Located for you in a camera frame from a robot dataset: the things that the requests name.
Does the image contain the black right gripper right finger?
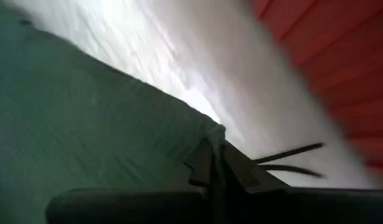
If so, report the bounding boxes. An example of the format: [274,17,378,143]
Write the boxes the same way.
[220,141,383,224]

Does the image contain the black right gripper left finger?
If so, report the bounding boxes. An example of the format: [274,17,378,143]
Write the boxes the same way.
[44,138,215,224]

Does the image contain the thin black cord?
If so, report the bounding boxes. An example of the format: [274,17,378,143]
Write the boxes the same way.
[252,142,326,165]
[259,164,326,179]

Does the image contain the red ribbed plastic bin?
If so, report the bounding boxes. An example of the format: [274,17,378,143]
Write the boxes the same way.
[250,0,383,189]

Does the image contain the green button shirt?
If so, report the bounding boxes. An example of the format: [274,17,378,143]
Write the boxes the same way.
[0,0,227,224]

